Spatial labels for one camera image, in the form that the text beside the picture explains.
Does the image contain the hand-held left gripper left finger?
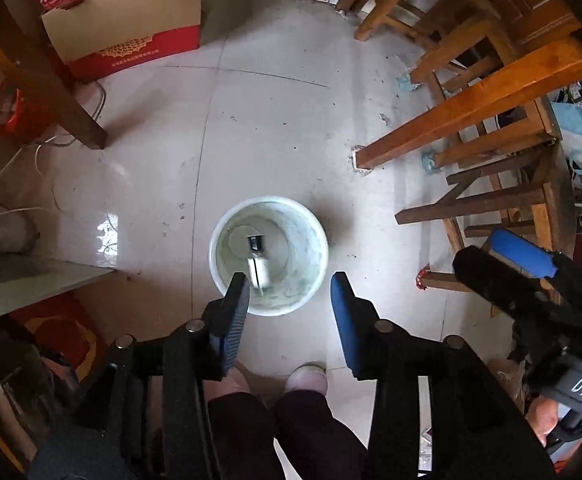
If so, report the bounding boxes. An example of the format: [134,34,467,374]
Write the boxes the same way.
[31,272,252,480]

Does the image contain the dark wooden stool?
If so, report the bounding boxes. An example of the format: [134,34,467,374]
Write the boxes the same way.
[395,100,578,293]

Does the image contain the person's right leg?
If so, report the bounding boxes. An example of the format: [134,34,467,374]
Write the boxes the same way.
[275,390,369,480]

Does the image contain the blue face mask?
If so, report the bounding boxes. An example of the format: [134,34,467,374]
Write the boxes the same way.
[551,97,582,143]

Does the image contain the pink slipper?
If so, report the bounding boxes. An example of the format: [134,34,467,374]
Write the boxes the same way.
[220,360,253,397]
[285,365,330,397]

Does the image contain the person's leg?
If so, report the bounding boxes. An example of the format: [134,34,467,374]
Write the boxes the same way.
[275,390,369,480]
[206,391,278,480]

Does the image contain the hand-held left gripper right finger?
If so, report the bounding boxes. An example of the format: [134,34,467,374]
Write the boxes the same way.
[330,271,557,480]

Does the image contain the dark wooden table leg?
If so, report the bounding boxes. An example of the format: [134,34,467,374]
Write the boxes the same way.
[0,0,109,151]

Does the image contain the grey cloth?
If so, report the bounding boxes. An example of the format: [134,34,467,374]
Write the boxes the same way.
[0,197,42,256]

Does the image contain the white plastic table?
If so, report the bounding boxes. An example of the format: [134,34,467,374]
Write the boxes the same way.
[0,252,116,361]

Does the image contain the red plastic bag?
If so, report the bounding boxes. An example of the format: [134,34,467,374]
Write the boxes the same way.
[0,77,44,143]

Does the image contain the person's left leg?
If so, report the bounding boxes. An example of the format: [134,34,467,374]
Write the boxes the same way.
[206,391,278,480]

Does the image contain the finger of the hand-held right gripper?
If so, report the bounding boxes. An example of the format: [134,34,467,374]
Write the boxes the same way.
[486,229,582,311]
[452,246,582,333]

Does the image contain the small items inside bucket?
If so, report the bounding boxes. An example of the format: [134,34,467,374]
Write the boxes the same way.
[245,234,272,291]

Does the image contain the white plastic bucket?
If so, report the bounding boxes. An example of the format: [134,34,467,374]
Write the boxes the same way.
[208,196,330,317]

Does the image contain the white cable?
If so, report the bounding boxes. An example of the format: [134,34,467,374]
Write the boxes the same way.
[0,142,44,226]
[36,79,108,148]

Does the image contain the red and tan cardboard box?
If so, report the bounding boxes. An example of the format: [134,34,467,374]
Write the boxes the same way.
[41,0,207,81]

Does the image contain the wooden table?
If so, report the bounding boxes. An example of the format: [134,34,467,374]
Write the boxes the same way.
[355,37,582,172]

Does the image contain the person's right hand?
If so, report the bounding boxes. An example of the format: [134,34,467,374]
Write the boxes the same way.
[526,397,559,446]

